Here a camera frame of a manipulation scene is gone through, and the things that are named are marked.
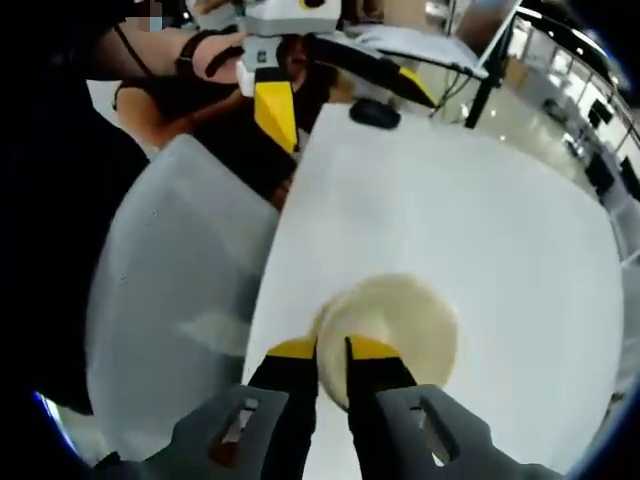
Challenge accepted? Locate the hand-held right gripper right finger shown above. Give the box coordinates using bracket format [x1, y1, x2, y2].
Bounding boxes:
[343, 335, 566, 480]

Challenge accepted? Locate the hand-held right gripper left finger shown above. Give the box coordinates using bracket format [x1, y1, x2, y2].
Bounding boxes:
[92, 337, 321, 480]

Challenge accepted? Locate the white paper cup green print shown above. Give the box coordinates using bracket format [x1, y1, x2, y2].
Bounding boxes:
[313, 273, 460, 412]

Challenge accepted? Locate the person's left hand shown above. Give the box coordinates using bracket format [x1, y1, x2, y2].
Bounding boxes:
[193, 32, 246, 84]

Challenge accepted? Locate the small black device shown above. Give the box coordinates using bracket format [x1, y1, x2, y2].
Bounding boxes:
[348, 98, 402, 130]

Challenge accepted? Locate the white desk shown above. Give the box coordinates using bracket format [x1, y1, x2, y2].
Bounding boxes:
[344, 24, 489, 79]

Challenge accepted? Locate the black wristband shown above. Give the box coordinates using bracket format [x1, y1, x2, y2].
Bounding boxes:
[174, 30, 211, 76]

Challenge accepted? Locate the brown cardboard box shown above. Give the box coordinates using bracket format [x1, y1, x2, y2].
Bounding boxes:
[504, 52, 529, 89]

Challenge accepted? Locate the person's dark clothing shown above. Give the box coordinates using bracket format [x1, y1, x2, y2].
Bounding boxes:
[14, 14, 166, 416]

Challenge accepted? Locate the thin black cable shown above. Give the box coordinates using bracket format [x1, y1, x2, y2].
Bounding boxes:
[113, 24, 151, 76]

